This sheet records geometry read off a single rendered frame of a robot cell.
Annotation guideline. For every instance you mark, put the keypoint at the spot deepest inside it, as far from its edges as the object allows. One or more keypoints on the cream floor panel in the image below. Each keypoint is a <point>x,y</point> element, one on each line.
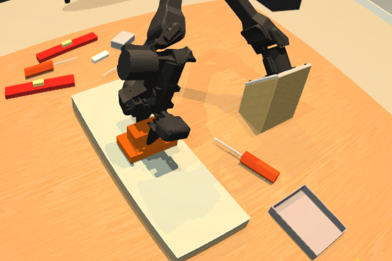
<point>183,205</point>

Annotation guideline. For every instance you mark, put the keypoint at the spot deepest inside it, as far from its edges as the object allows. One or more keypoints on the red spirit level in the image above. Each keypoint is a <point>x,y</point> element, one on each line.
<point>66,46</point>
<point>39,86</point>

